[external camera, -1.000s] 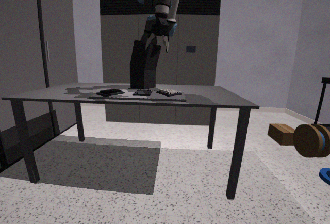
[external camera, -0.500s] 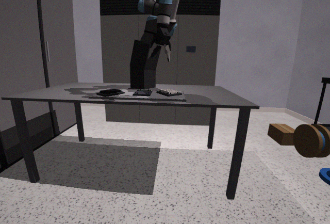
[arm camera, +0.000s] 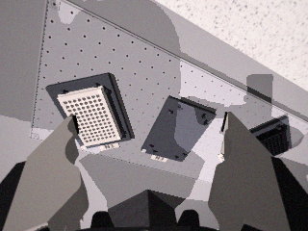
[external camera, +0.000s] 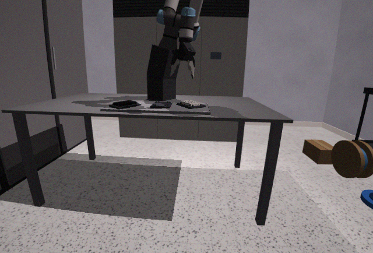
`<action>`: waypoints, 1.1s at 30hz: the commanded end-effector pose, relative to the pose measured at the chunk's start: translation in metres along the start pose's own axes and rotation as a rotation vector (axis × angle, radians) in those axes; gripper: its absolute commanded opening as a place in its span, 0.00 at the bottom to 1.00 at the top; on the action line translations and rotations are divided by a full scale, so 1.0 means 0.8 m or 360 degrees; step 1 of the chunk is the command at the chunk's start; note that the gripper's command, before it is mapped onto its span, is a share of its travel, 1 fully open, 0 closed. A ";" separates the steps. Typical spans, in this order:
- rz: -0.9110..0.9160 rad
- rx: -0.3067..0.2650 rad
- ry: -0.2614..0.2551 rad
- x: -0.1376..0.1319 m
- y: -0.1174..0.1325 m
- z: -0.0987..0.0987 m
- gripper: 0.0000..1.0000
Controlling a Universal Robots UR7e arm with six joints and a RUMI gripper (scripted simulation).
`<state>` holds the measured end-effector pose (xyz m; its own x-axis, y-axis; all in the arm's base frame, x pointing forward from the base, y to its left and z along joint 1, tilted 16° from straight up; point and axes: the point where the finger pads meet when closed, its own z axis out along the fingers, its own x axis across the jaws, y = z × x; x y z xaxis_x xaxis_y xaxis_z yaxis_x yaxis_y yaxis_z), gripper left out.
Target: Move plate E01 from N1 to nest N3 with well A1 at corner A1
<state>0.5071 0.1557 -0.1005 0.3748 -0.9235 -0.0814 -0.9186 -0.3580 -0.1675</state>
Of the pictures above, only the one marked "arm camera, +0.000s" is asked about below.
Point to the white name plate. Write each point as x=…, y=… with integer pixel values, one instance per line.
x=158, y=158
x=221, y=157
x=109, y=146

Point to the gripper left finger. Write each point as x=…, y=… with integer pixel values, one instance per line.
x=46, y=192

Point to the white well plate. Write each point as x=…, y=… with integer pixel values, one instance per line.
x=95, y=117

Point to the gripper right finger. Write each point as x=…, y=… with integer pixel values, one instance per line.
x=252, y=190

